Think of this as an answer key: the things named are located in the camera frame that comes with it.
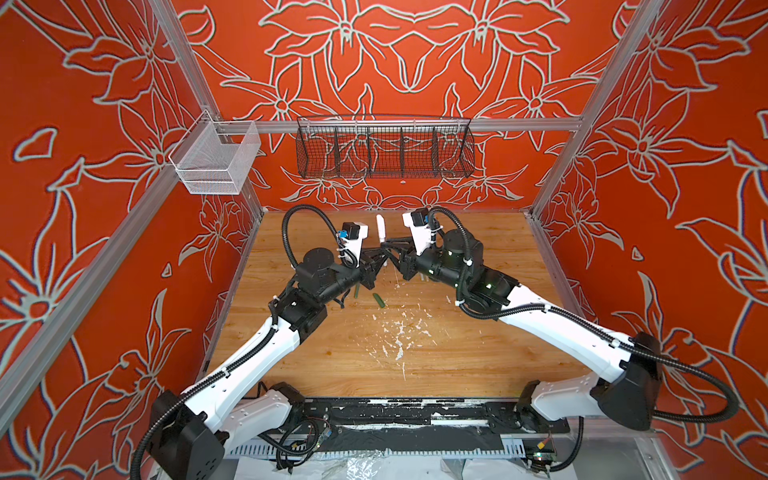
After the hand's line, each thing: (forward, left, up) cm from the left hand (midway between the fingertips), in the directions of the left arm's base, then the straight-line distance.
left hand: (387, 248), depth 67 cm
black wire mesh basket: (+47, +6, -3) cm, 48 cm away
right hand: (-1, +2, +3) cm, 3 cm away
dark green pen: (+7, +10, -33) cm, 35 cm away
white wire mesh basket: (+35, +58, -1) cm, 67 cm away
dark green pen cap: (+4, +2, -32) cm, 33 cm away
